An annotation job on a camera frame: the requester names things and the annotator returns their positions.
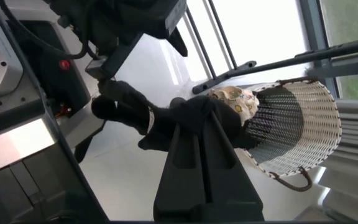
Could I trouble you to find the window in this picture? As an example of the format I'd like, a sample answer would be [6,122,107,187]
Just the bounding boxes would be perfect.
[298,0,358,103]

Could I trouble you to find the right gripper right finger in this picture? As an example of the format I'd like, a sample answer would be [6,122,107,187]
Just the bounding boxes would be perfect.
[201,110,264,222]

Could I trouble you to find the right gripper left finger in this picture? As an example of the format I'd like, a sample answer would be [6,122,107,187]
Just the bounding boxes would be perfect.
[153,123,209,222]

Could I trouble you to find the cream printed garment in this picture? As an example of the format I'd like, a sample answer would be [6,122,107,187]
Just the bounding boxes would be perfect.
[208,85,260,126]

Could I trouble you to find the black garment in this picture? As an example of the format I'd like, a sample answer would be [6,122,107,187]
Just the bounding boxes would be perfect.
[91,78,258,153]

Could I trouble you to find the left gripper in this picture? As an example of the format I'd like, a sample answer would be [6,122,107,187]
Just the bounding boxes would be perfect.
[85,0,188,80]

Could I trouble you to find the white laundry basket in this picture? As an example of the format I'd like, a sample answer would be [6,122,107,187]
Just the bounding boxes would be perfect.
[240,76,344,192]

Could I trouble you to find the black cable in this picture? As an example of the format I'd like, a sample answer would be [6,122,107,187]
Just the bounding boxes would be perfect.
[0,0,93,62]

